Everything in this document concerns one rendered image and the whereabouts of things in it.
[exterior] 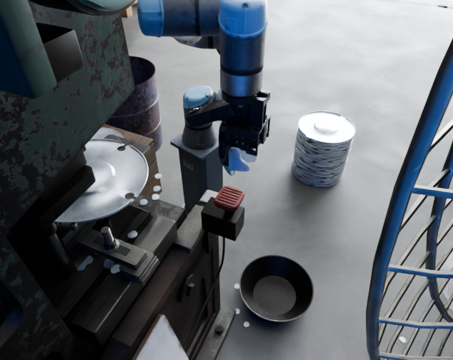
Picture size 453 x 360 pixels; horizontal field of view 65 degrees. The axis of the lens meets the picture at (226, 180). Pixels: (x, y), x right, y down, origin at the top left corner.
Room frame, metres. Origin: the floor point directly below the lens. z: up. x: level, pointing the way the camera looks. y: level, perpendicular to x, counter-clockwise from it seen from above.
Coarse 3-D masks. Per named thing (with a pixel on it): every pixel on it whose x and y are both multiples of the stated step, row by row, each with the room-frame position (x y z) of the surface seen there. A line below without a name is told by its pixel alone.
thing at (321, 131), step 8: (312, 112) 1.68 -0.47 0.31; (320, 112) 1.68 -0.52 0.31; (328, 112) 1.68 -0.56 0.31; (304, 120) 1.60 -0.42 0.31; (312, 120) 1.60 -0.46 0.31; (320, 120) 1.59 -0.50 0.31; (328, 120) 1.59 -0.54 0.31; (336, 120) 1.60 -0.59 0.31; (344, 120) 1.60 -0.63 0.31; (304, 128) 1.53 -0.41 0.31; (312, 128) 1.53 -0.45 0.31; (320, 128) 1.52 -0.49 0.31; (328, 128) 1.52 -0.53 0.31; (336, 128) 1.52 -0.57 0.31; (344, 128) 1.53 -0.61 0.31; (352, 128) 1.53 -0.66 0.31; (312, 136) 1.45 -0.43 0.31; (320, 136) 1.45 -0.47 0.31; (328, 136) 1.45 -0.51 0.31; (336, 136) 1.45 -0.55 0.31; (344, 136) 1.45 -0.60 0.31; (352, 136) 1.45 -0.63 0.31
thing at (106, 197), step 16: (96, 144) 0.75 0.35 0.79; (112, 144) 0.76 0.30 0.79; (96, 160) 0.68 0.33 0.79; (112, 160) 0.69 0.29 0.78; (128, 160) 0.69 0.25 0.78; (144, 160) 0.69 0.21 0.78; (96, 176) 0.62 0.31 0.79; (112, 176) 0.63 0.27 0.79; (128, 176) 0.63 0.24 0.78; (144, 176) 0.63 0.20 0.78; (96, 192) 0.58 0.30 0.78; (112, 192) 0.58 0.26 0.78; (128, 192) 0.58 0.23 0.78; (80, 208) 0.53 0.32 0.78; (96, 208) 0.53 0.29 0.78; (112, 208) 0.53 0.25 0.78
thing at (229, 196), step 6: (228, 186) 0.62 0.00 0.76; (222, 192) 0.60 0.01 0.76; (228, 192) 0.60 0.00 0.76; (234, 192) 0.60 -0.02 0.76; (240, 192) 0.60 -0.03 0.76; (216, 198) 0.58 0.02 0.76; (222, 198) 0.58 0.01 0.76; (228, 198) 0.58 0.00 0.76; (234, 198) 0.58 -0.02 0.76; (240, 198) 0.58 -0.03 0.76; (216, 204) 0.56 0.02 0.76; (222, 204) 0.56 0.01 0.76; (228, 204) 0.56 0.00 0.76; (234, 204) 0.56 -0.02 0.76; (228, 210) 0.55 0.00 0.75; (234, 210) 0.55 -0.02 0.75
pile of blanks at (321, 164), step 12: (300, 132) 1.51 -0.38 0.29; (300, 144) 1.48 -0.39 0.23; (312, 144) 1.42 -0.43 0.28; (324, 144) 1.40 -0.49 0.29; (336, 144) 1.40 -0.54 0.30; (348, 144) 1.44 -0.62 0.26; (300, 156) 1.47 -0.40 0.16; (312, 156) 1.42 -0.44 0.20; (324, 156) 1.40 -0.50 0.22; (336, 156) 1.41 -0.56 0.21; (300, 168) 1.47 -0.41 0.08; (312, 168) 1.41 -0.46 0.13; (324, 168) 1.40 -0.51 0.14; (336, 168) 1.41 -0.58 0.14; (300, 180) 1.45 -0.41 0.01; (312, 180) 1.41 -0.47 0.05; (324, 180) 1.40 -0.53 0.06; (336, 180) 1.43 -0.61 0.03
